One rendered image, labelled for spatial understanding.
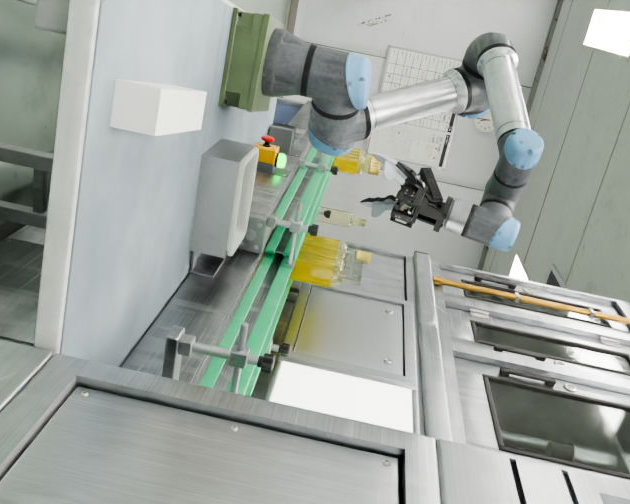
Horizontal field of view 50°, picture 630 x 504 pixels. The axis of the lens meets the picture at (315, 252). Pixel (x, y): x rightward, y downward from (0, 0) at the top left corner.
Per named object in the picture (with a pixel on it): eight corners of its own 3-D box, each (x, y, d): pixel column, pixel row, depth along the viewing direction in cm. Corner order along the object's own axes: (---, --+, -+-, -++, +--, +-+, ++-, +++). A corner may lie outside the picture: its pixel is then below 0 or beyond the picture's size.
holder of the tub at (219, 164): (187, 273, 151) (221, 280, 151) (201, 154, 141) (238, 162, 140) (207, 246, 167) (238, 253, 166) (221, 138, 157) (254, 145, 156)
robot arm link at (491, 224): (513, 233, 152) (505, 261, 148) (467, 216, 154) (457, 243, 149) (525, 211, 146) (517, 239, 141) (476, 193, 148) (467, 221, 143)
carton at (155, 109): (115, 79, 86) (161, 88, 86) (170, 84, 109) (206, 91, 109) (109, 126, 87) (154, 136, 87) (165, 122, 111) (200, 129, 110)
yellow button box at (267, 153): (248, 168, 203) (272, 173, 202) (251, 144, 200) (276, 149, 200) (252, 163, 209) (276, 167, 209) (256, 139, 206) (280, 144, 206)
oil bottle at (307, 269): (260, 273, 179) (339, 290, 178) (264, 254, 176) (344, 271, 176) (264, 265, 184) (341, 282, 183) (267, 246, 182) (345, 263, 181)
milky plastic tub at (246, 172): (191, 252, 149) (230, 260, 148) (204, 154, 140) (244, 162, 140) (211, 226, 165) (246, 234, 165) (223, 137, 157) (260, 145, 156)
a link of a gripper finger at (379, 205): (353, 213, 155) (388, 208, 150) (361, 198, 159) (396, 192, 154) (359, 224, 157) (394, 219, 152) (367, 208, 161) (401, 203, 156)
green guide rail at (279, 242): (264, 252, 172) (295, 258, 172) (265, 248, 172) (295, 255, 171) (328, 126, 334) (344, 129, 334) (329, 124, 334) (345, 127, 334)
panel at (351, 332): (235, 487, 122) (421, 530, 120) (237, 474, 121) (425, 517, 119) (301, 286, 205) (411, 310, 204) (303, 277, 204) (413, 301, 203)
